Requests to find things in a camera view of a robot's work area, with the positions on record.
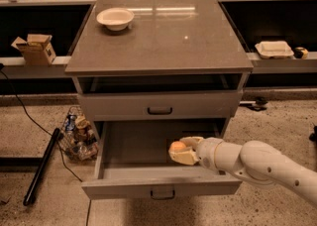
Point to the open grey middle drawer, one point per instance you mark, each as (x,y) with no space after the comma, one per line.
(133,162)

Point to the grey drawer cabinet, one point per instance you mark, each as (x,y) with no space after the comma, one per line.
(170,46)

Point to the orange fruit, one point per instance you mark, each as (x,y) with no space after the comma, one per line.
(177,146)

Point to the wire basket of items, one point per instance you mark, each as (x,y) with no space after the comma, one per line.
(77,137)

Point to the black object on floor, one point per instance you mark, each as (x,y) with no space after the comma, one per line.
(259,104)

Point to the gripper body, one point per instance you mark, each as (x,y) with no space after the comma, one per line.
(206,152)

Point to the white takeout container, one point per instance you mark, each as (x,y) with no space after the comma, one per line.
(274,49)

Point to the white paper bowl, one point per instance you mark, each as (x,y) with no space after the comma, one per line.
(115,19)

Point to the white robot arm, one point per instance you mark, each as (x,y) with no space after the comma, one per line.
(254,162)

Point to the black tube on floor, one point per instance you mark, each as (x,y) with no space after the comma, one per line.
(30,196)

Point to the yellow black tape measure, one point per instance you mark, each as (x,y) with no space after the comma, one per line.
(300,52)

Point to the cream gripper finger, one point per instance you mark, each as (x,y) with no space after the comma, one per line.
(192,142)
(185,156)

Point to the closed grey top drawer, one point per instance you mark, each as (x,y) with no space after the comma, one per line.
(152,106)

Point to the open cardboard box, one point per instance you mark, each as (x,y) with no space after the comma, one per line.
(37,49)

